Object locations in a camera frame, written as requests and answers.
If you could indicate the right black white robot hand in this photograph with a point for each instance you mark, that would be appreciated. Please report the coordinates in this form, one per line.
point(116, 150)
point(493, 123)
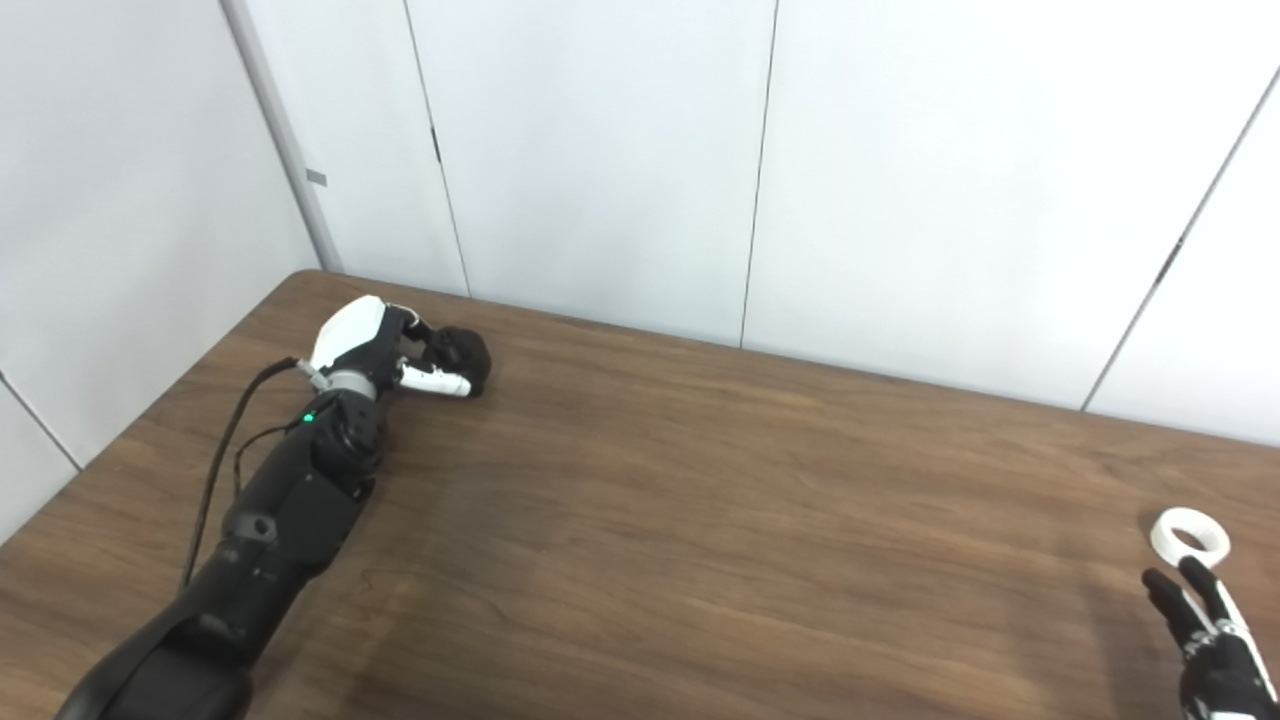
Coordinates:
point(1225, 680)

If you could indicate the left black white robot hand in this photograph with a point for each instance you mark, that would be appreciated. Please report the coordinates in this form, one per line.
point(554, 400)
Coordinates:
point(350, 330)

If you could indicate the round black plastic part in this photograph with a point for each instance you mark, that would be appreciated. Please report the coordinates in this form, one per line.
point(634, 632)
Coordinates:
point(465, 350)

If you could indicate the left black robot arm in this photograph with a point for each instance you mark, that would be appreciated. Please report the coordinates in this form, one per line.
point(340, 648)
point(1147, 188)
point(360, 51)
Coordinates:
point(280, 520)

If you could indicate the grey wall post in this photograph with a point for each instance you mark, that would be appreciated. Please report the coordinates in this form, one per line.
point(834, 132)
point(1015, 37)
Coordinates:
point(285, 140)

